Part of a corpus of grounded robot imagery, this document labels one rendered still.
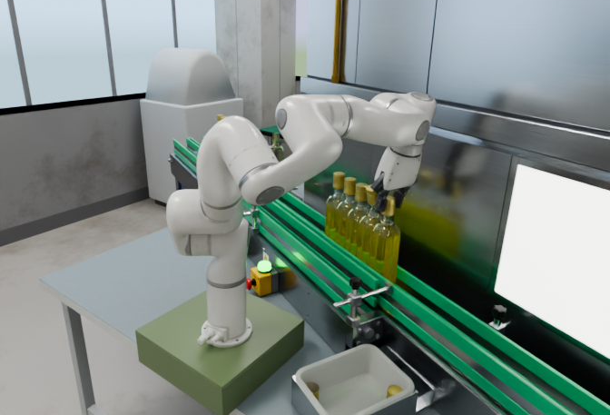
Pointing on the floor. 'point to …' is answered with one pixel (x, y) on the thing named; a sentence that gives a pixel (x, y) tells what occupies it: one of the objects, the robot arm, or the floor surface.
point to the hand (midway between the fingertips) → (388, 201)
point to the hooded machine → (182, 109)
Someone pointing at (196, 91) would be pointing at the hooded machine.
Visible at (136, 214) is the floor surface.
